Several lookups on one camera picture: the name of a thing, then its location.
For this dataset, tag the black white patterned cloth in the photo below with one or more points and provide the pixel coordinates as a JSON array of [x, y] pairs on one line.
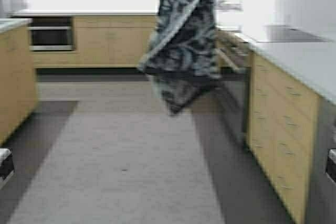
[[181, 60]]

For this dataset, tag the built-in steel oven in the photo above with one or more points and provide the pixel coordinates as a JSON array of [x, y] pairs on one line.
[[51, 34]]

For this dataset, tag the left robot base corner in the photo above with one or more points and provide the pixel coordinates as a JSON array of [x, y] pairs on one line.
[[7, 166]]

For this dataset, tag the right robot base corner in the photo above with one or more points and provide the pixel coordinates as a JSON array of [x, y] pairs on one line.
[[330, 166]]

